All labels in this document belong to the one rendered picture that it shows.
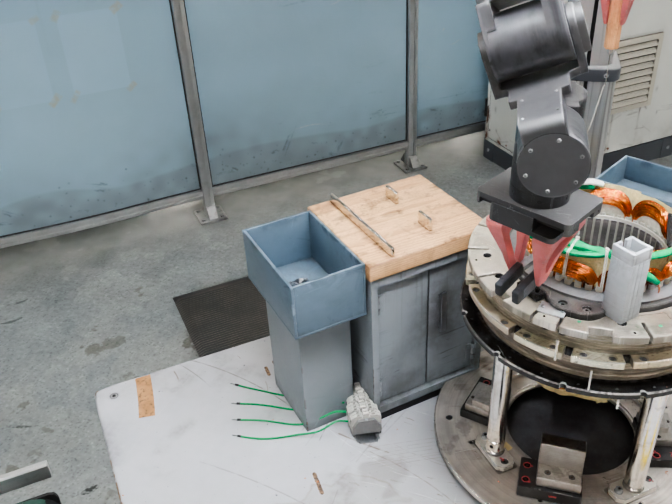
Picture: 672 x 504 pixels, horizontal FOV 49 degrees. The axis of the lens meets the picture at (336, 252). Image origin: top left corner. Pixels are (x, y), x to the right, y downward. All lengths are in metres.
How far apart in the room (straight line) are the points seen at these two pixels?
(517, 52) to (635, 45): 2.80
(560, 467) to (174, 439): 0.55
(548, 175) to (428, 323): 0.52
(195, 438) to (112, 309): 1.71
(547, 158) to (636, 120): 3.02
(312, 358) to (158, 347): 1.58
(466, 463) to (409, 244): 0.31
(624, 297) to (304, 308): 0.39
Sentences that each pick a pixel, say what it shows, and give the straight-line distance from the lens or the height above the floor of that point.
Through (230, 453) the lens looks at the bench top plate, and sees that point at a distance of 1.13.
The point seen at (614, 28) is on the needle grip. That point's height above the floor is 1.34.
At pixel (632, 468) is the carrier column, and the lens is 1.04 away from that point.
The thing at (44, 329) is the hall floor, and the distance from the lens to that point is 2.83.
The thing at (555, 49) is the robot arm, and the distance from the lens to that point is 0.65.
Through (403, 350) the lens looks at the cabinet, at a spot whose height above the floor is 0.89.
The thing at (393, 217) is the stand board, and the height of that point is 1.07.
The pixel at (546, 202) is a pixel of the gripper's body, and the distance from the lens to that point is 0.71.
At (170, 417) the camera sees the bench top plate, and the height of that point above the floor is 0.78.
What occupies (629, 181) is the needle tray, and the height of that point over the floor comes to 1.03.
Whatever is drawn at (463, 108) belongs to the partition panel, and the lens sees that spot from 3.65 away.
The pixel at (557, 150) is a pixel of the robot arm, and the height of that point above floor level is 1.35.
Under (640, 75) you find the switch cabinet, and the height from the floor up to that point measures 0.46.
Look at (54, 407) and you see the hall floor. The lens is 2.49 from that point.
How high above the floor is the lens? 1.61
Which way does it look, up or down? 33 degrees down
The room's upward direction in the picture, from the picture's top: 3 degrees counter-clockwise
